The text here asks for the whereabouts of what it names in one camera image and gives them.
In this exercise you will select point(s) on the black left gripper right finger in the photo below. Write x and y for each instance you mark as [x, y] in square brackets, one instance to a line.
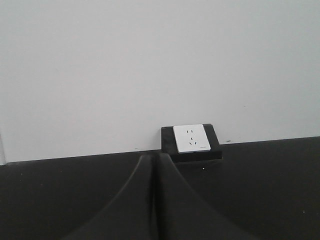
[182, 214]

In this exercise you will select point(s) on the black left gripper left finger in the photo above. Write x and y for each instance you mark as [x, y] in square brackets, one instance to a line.
[128, 214]

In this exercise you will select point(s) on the white socket in black base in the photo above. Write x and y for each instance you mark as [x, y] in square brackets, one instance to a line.
[191, 143]

